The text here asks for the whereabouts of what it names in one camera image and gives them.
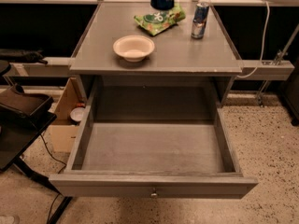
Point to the silver blue energy drink can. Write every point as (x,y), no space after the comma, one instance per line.
(199,20)

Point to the black side table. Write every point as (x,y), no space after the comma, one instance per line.
(15,139)

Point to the cardboard box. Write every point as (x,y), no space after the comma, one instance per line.
(63,130)

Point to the grey cabinet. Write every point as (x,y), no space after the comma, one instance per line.
(184,80)

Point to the green chip bag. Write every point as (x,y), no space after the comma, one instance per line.
(159,21)

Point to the metal frame rail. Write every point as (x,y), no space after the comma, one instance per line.
(59,67)

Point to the metal drawer knob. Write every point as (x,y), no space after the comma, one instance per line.
(154,193)

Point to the white paper bowl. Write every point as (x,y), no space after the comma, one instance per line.
(133,48)

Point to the black tray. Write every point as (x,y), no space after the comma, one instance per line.
(25,105)

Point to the open grey top drawer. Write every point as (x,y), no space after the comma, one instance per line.
(179,160)

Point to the small white bowl in box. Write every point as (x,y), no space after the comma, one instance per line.
(77,114)

